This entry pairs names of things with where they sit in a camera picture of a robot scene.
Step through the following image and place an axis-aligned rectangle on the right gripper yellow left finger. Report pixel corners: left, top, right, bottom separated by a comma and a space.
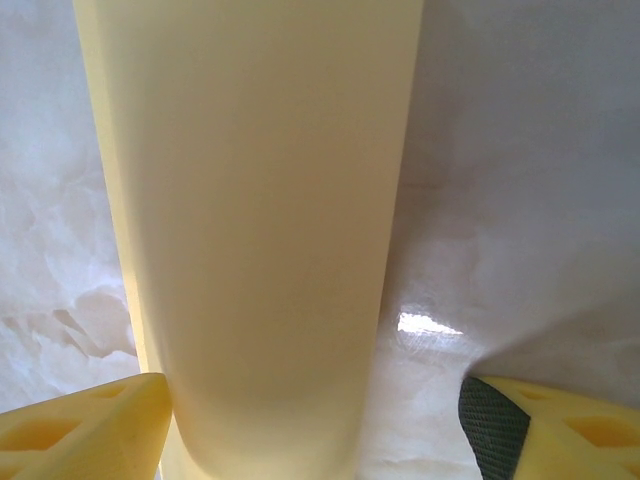
0, 372, 174, 480

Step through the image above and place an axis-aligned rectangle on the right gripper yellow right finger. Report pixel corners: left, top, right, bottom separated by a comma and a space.
458, 375, 640, 480

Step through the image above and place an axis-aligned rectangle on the yellow paper sheet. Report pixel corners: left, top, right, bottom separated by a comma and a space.
71, 0, 426, 480

